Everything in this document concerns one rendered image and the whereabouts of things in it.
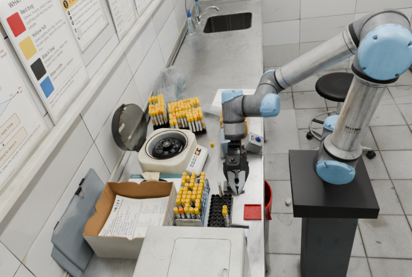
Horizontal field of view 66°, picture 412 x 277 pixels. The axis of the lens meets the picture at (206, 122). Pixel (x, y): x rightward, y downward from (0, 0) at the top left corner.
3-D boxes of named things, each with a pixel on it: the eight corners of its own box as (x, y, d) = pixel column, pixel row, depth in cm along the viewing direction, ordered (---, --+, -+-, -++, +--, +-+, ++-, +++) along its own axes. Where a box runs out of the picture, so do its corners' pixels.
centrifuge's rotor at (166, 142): (179, 168, 141) (176, 156, 137) (148, 164, 146) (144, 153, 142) (190, 144, 152) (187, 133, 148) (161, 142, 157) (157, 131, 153)
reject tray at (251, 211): (261, 220, 120) (261, 219, 120) (243, 219, 122) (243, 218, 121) (261, 204, 125) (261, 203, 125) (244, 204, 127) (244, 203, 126)
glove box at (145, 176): (182, 204, 132) (176, 189, 126) (128, 203, 137) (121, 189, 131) (187, 181, 142) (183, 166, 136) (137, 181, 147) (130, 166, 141)
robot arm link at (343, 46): (395, -13, 86) (255, 70, 118) (397, 1, 79) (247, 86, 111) (415, 21, 90) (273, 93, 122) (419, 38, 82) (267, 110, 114)
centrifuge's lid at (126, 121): (111, 121, 130) (95, 122, 133) (137, 165, 144) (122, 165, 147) (135, 92, 145) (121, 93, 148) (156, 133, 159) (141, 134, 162)
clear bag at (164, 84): (184, 110, 186) (176, 82, 174) (154, 116, 185) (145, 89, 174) (180, 87, 206) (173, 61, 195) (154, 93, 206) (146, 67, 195)
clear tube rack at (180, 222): (203, 231, 120) (200, 220, 116) (178, 231, 122) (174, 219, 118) (210, 189, 136) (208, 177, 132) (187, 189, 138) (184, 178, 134)
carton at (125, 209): (169, 261, 113) (159, 238, 104) (95, 258, 119) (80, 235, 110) (183, 204, 132) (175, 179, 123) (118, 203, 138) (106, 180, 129)
